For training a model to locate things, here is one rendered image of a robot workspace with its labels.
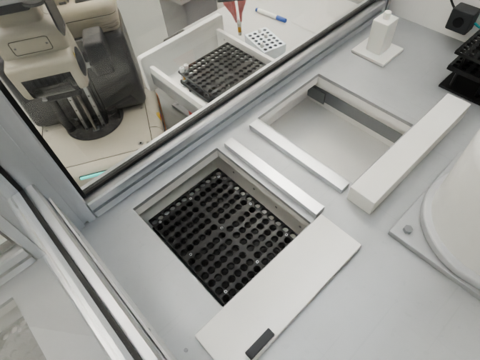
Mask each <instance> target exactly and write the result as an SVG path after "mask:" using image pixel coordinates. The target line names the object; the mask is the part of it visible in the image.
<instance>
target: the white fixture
mask: <svg viewBox="0 0 480 360"><path fill-rule="evenodd" d="M398 20H399V18H398V17H396V16H393V15H391V11H390V10H386V11H385V12H384V13H382V14H381V15H379V16H378V17H376V18H375V19H374V20H373V23H372V26H371V31H370V34H369V37H368V38H367V39H365V40H364V41H362V42H361V43H360V44H359V45H357V46H355V47H354V48H353V49H352V50H351V52H352V53H354V54H356V55H358V56H360V57H362V58H365V59H367V60H369V61H371V62H373V63H375V64H377V65H379V66H382V67H384V66H385V65H386V64H388V63H389V62H390V61H391V60H392V59H394V58H395V57H396V56H398V55H399V54H400V53H401V52H402V51H403V50H404V49H403V48H401V47H400V46H397V45H395V44H392V43H391V41H392V39H393V36H394V32H395V29H396V25H397V23H398Z"/></svg>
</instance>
